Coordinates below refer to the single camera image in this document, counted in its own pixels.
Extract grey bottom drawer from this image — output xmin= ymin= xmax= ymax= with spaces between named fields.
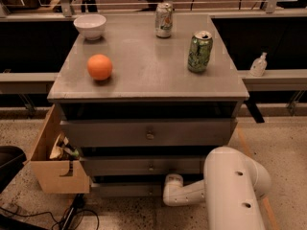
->
xmin=91 ymin=182 xmax=163 ymax=197

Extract grey drawer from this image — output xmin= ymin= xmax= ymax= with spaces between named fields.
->
xmin=81 ymin=155 xmax=206 ymax=176
xmin=91 ymin=182 xmax=163 ymax=197
xmin=60 ymin=119 xmax=237 ymax=147

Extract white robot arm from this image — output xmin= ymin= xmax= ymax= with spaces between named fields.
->
xmin=163 ymin=147 xmax=272 ymax=230

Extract grey drawer cabinet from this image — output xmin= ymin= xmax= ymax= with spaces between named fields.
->
xmin=48 ymin=13 xmax=248 ymax=187

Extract grey top drawer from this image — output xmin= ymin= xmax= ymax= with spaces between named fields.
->
xmin=60 ymin=119 xmax=237 ymax=147

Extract grey middle drawer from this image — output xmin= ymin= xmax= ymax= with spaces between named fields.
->
xmin=81 ymin=155 xmax=206 ymax=176

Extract orange ball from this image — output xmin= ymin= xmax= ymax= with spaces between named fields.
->
xmin=86 ymin=55 xmax=113 ymax=81

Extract green soda can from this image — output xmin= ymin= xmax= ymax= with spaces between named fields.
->
xmin=188 ymin=31 xmax=213 ymax=73

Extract white soda can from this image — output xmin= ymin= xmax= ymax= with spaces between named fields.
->
xmin=155 ymin=3 xmax=173 ymax=38

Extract crumpled items in box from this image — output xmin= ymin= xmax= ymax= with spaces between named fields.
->
xmin=49 ymin=133 xmax=79 ymax=160

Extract white ceramic bowl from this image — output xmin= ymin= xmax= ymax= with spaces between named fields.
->
xmin=73 ymin=14 xmax=106 ymax=40

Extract clear sanitizer bottle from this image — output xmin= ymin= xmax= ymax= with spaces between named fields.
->
xmin=249 ymin=52 xmax=267 ymax=77

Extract wooden box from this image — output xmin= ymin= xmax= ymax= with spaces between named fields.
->
xmin=29 ymin=105 xmax=90 ymax=194

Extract black chair edge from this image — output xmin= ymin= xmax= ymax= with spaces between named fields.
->
xmin=0 ymin=146 xmax=27 ymax=193

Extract black floor cables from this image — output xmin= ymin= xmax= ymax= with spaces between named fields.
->
xmin=0 ymin=193 xmax=101 ymax=230

